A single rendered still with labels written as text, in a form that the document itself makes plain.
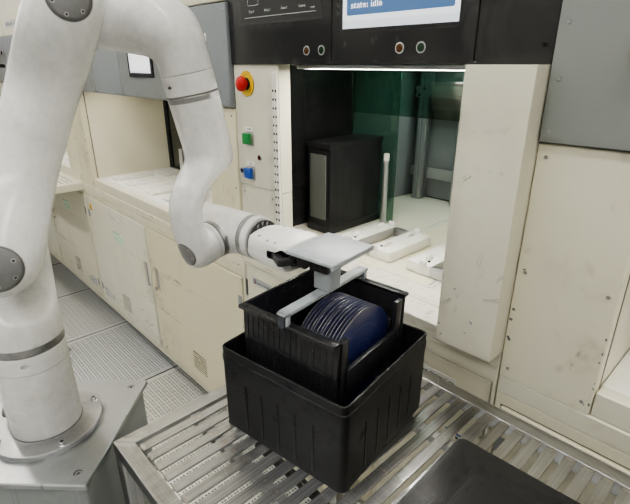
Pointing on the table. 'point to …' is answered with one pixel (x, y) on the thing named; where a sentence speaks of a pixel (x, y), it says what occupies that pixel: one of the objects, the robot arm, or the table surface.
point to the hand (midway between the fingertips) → (327, 258)
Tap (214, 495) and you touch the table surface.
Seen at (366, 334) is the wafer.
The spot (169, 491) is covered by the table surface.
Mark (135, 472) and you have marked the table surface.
